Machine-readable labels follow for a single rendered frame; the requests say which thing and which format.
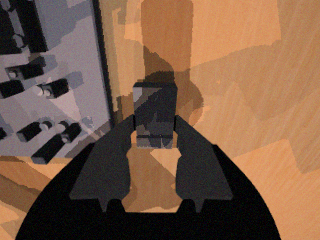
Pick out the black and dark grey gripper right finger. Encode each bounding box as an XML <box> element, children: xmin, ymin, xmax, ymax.
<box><xmin>174</xmin><ymin>115</ymin><xmax>281</xmax><ymax>240</ymax></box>

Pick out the grey metal fixture plate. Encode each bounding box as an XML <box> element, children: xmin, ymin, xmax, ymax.
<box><xmin>0</xmin><ymin>0</ymin><xmax>115</xmax><ymax>158</ymax></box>

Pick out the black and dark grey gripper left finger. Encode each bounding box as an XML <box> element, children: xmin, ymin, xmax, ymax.
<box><xmin>15</xmin><ymin>114</ymin><xmax>136</xmax><ymax>240</ymax></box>

